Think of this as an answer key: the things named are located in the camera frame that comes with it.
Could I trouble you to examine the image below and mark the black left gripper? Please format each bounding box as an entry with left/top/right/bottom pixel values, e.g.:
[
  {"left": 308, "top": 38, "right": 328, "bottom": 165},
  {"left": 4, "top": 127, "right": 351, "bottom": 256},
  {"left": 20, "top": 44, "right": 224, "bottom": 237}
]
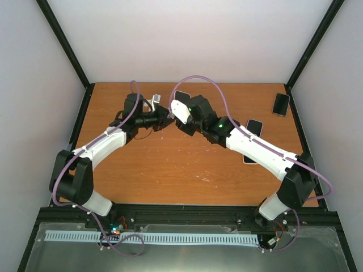
[{"left": 136, "top": 105, "right": 175, "bottom": 132}]

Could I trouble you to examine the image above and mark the black phone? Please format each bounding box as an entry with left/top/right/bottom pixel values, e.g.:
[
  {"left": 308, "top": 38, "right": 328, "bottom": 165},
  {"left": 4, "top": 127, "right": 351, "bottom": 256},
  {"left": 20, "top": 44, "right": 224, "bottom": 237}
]
[{"left": 174, "top": 91, "right": 191, "bottom": 104}]

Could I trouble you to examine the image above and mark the cream white phone case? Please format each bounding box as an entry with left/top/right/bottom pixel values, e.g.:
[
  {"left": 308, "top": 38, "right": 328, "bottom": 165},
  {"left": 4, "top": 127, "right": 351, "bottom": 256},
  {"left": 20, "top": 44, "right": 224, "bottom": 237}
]
[{"left": 170, "top": 90, "right": 191, "bottom": 116}]

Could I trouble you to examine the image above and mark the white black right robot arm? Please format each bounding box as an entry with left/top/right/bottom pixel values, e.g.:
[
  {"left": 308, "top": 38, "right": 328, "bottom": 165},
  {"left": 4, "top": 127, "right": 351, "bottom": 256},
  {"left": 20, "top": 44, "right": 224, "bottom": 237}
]
[{"left": 170, "top": 95, "right": 317, "bottom": 221}]

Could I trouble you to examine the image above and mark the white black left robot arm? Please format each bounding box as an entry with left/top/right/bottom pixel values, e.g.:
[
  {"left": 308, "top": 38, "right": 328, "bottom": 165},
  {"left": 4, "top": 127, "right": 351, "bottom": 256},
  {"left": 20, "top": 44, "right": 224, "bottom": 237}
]
[{"left": 49, "top": 93, "right": 173, "bottom": 228}]

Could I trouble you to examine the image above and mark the phone in lilac case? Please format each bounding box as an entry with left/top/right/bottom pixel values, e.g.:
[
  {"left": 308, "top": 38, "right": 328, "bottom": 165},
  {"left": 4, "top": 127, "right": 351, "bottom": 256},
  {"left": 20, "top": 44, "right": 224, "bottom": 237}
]
[{"left": 246, "top": 119, "right": 263, "bottom": 137}]

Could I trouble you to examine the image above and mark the phone in pink case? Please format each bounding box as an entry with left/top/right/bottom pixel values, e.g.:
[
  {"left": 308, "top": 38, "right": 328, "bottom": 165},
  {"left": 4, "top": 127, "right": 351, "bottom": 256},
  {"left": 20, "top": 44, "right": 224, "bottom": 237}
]
[{"left": 242, "top": 155, "right": 257, "bottom": 164}]

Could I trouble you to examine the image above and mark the dark grey phone far corner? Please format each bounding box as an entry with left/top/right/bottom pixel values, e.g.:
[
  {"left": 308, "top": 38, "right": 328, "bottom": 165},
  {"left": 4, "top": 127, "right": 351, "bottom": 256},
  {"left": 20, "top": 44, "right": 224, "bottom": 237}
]
[{"left": 272, "top": 93, "right": 290, "bottom": 116}]

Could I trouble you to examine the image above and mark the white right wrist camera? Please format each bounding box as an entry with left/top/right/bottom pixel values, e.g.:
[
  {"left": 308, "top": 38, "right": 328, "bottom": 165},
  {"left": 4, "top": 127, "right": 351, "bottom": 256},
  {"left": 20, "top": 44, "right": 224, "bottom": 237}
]
[{"left": 170, "top": 99, "right": 191, "bottom": 124}]

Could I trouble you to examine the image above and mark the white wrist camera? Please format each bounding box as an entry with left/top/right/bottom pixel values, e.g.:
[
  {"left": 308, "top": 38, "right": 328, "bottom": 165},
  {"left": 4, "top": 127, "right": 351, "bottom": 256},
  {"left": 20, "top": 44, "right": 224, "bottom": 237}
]
[
  {"left": 143, "top": 94, "right": 161, "bottom": 112},
  {"left": 170, "top": 99, "right": 191, "bottom": 124}
]

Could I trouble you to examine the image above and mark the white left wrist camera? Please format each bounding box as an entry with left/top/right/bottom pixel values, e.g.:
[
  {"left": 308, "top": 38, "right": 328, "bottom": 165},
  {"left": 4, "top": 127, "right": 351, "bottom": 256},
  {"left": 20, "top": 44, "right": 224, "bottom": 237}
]
[{"left": 143, "top": 94, "right": 161, "bottom": 112}]

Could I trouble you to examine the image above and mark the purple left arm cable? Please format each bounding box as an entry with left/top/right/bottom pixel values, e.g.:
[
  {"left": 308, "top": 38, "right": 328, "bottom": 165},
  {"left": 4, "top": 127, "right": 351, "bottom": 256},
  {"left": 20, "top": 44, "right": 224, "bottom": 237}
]
[{"left": 52, "top": 80, "right": 146, "bottom": 258}]

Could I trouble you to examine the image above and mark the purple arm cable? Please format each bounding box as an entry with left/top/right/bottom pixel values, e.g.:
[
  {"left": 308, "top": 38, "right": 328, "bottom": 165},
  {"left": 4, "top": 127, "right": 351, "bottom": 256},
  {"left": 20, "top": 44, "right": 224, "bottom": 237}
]
[
  {"left": 52, "top": 80, "right": 146, "bottom": 258},
  {"left": 168, "top": 75, "right": 334, "bottom": 253}
]

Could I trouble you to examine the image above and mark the black left frame post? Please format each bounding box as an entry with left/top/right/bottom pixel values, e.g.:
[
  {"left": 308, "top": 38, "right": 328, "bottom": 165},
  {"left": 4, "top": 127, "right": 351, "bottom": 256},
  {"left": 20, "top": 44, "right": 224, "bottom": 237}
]
[{"left": 36, "top": 0, "right": 94, "bottom": 91}]

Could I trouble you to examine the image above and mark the black frame post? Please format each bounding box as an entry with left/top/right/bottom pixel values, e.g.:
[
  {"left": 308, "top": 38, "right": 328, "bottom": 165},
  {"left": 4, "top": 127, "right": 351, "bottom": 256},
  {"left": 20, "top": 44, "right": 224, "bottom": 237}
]
[
  {"left": 285, "top": 0, "right": 345, "bottom": 94},
  {"left": 36, "top": 0, "right": 94, "bottom": 91}
]

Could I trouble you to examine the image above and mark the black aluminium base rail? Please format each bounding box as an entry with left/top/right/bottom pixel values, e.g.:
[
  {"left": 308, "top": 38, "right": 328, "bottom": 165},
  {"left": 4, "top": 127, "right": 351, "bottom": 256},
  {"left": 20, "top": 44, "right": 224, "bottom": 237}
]
[{"left": 33, "top": 204, "right": 343, "bottom": 234}]

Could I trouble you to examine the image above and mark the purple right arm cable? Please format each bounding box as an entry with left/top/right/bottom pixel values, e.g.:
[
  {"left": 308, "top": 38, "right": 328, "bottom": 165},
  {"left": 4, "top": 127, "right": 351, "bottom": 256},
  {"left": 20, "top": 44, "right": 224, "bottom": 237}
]
[{"left": 168, "top": 75, "right": 334, "bottom": 253}]

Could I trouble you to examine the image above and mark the light blue slotted cable duct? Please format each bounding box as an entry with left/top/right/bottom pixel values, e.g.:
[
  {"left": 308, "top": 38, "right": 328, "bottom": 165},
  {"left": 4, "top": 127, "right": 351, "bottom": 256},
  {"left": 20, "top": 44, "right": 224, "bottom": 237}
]
[{"left": 44, "top": 230, "right": 259, "bottom": 247}]

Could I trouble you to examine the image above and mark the black right frame post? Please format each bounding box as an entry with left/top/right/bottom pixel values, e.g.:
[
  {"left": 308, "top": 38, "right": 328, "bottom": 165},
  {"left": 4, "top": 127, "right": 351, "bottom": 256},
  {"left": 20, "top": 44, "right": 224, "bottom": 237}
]
[{"left": 285, "top": 0, "right": 345, "bottom": 94}]

